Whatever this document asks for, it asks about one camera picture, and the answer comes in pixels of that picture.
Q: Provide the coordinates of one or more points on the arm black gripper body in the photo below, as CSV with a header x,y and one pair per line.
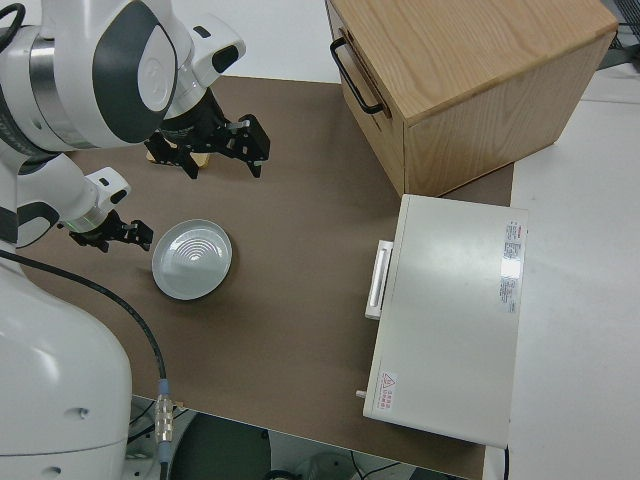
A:
x,y
197,125
102,227

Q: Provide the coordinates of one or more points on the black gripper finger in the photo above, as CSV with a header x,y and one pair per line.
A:
x,y
92,242
172,155
252,142
137,234

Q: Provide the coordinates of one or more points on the gray round plate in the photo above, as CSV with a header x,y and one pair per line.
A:
x,y
192,260

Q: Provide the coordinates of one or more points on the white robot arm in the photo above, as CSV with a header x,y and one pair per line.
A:
x,y
55,195
55,360

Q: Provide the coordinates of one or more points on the wooden mug stand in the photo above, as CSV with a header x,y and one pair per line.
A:
x,y
202,160

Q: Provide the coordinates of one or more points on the wooden drawer box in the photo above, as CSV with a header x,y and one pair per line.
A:
x,y
475,65

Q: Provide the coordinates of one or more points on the white toaster oven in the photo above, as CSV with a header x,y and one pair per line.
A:
x,y
445,320

